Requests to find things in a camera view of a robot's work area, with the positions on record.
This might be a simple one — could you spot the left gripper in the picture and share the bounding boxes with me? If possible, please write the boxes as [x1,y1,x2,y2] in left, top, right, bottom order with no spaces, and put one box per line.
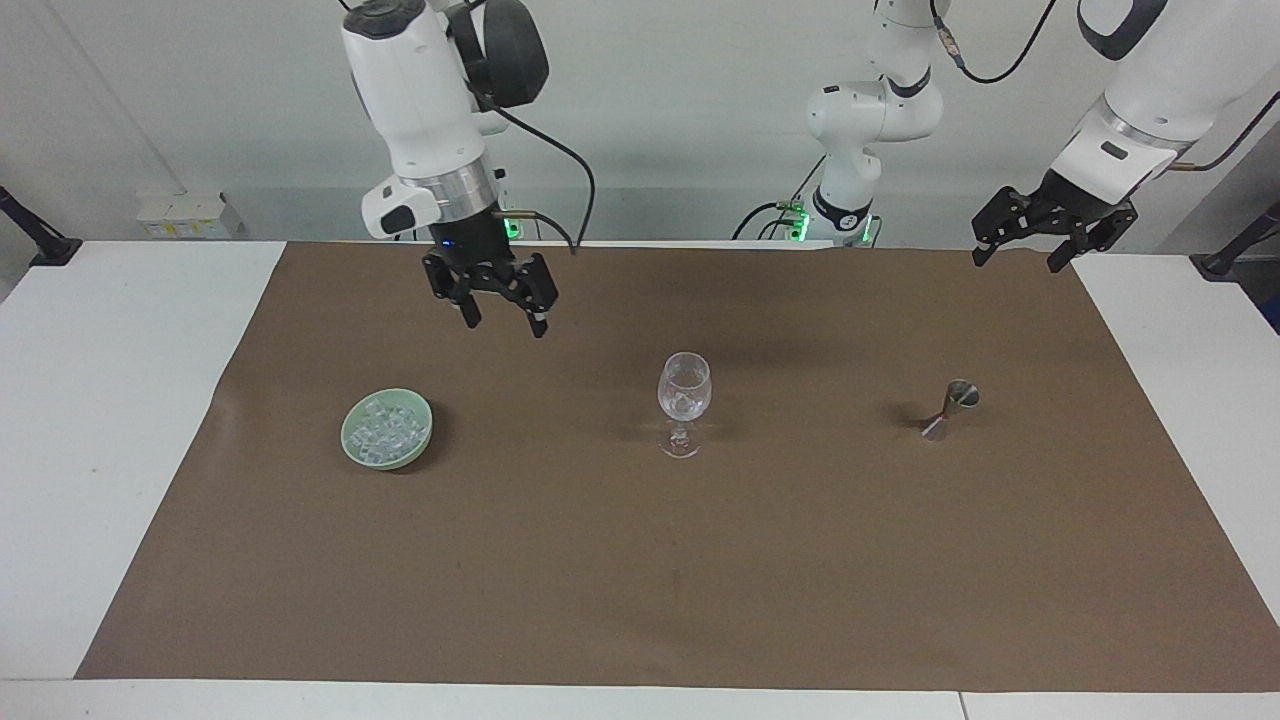
[971,169,1140,274]

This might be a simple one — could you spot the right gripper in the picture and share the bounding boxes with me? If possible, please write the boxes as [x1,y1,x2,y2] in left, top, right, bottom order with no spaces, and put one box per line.
[421,206,560,339]

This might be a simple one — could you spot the clear ice cubes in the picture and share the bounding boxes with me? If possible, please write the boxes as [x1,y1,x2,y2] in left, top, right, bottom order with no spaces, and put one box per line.
[350,398,429,464]

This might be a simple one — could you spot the clear wine glass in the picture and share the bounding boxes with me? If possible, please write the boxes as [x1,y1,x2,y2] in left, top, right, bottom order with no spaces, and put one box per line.
[656,351,714,460]

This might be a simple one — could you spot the black stand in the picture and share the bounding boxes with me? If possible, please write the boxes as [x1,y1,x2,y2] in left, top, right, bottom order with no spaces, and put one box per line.
[1189,199,1280,284]
[0,185,84,268]

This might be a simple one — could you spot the silver metal jigger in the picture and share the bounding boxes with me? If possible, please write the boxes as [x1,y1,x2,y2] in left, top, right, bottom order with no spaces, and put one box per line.
[919,378,982,443]

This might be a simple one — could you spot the green bowl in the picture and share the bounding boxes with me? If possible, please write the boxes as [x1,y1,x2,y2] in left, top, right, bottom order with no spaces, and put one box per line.
[340,388,436,472]

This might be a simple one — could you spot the white box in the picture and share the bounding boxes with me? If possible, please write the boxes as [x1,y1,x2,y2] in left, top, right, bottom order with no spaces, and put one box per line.
[136,189,247,241]

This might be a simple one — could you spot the black cable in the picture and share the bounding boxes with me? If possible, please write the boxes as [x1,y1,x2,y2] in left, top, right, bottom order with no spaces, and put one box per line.
[731,154,829,242]
[494,104,598,257]
[1170,90,1280,173]
[929,0,1060,85]

